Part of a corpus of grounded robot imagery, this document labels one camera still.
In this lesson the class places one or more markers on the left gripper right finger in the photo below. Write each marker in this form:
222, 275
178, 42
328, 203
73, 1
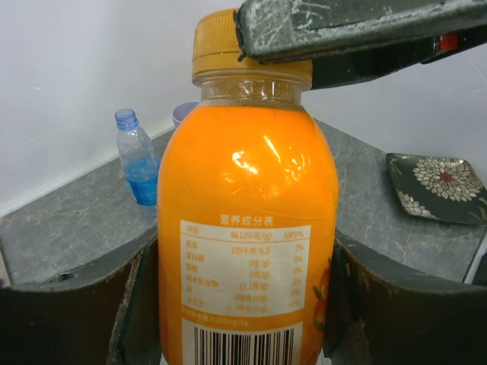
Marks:
382, 312

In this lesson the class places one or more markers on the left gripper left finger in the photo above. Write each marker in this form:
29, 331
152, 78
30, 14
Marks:
102, 312

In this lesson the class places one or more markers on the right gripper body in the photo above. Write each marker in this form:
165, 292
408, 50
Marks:
452, 43

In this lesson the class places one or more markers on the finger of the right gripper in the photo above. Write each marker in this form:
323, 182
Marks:
370, 64
288, 31

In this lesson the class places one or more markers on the orange bottle cap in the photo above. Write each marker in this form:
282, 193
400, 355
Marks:
215, 48

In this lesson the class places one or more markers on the orange drink bottle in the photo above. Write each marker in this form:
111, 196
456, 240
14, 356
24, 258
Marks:
247, 204

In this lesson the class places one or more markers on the blue water bottle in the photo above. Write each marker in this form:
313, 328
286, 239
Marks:
138, 160

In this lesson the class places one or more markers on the purple plastic cup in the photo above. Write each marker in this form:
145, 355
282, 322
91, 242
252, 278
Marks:
181, 111

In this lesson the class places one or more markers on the black floral rectangular dish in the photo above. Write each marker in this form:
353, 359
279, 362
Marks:
438, 188

